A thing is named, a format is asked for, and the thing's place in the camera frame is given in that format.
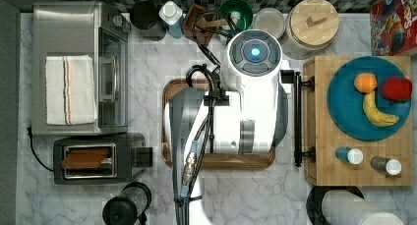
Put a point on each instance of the white striped towel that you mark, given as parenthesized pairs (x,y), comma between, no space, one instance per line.
(69,87)

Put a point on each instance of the red apple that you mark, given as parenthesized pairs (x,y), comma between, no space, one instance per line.
(397,89)

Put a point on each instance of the brown wooden tray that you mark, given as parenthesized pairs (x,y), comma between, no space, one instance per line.
(212,161)

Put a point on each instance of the green bowl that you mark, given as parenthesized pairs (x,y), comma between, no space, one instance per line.
(239,10)

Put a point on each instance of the black coffee grinder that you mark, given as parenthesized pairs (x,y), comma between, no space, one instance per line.
(129,207)

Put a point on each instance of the red cereal box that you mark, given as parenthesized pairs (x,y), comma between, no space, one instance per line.
(393,27)

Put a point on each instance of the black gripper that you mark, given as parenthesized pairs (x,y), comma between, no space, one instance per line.
(287,76)

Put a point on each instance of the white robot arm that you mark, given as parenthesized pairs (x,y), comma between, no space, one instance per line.
(239,107)

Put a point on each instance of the teal shaker white cap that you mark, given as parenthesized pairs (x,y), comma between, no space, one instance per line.
(349,155)

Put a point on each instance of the bamboo wooden drawer box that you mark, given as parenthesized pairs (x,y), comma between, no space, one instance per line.
(325,137)

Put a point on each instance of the black round cup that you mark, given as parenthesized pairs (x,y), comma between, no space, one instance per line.
(144,16)

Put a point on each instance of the grey shaker white cap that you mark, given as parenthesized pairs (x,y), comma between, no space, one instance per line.
(390,166)

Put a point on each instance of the black toaster with bread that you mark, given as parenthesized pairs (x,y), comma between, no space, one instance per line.
(100,160)

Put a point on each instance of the yellow banana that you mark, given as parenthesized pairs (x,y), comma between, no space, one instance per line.
(374,115)

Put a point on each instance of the orange fruit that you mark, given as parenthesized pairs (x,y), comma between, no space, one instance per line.
(365,82)

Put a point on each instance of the jar with wooden lid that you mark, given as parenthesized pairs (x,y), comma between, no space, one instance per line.
(312,24)

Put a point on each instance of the wooden knife block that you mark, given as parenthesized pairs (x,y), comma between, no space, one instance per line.
(210,22)

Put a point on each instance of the teal round plate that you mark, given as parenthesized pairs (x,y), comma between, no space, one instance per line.
(345,102)

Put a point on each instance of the clear round container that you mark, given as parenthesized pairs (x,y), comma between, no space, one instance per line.
(271,21)

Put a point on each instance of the white capped blue bottle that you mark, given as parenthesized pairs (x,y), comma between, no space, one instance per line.
(172,17)

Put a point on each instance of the stainless toaster oven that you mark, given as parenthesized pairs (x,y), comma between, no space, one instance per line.
(82,28)

